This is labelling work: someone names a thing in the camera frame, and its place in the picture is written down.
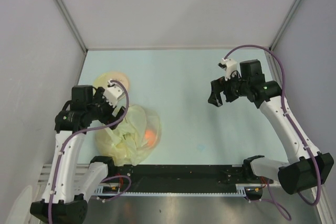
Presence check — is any left corner aluminium post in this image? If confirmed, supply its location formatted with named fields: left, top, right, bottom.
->
left=39, top=0, right=88, bottom=53

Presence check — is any yellow-green plastic bag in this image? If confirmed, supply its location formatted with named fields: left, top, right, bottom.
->
left=95, top=105, right=162, bottom=166

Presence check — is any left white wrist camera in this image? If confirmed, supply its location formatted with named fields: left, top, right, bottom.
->
left=103, top=79, right=125, bottom=108

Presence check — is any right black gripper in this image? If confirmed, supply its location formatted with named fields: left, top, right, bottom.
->
left=207, top=70, right=249, bottom=107

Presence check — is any white slotted cable duct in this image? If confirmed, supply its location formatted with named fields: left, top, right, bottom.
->
left=91, top=185, right=264, bottom=200

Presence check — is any cream plate with branch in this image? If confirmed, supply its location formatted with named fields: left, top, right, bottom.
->
left=93, top=71, right=130, bottom=91

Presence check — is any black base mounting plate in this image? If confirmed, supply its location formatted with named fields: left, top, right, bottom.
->
left=114, top=165, right=262, bottom=193

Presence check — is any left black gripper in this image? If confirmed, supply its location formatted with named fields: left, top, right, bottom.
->
left=87, top=87, right=125, bottom=129

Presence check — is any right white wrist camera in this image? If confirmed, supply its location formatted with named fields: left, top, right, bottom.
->
left=218, top=58, right=238, bottom=81

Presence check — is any corner aluminium post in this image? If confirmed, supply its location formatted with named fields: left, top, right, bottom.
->
left=39, top=0, right=88, bottom=53
left=269, top=0, right=303, bottom=51

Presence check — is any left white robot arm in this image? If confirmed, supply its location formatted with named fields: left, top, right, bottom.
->
left=30, top=80, right=129, bottom=223

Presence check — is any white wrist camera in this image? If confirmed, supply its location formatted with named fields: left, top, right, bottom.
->
left=218, top=58, right=238, bottom=81
left=103, top=79, right=125, bottom=108

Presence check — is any right corner aluminium post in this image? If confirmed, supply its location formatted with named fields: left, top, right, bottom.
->
left=269, top=0, right=303, bottom=51

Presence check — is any purple cable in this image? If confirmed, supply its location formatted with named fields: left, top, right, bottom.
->
left=224, top=45, right=322, bottom=221
left=48, top=78, right=132, bottom=219

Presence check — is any orange fake fruit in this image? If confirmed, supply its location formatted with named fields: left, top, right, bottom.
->
left=144, top=130, right=156, bottom=144

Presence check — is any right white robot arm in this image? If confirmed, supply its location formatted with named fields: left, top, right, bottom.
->
left=208, top=59, right=334, bottom=195

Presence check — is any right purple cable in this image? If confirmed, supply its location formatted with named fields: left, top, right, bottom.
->
left=224, top=45, right=322, bottom=221

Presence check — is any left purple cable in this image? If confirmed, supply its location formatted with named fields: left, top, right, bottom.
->
left=48, top=78, right=132, bottom=219

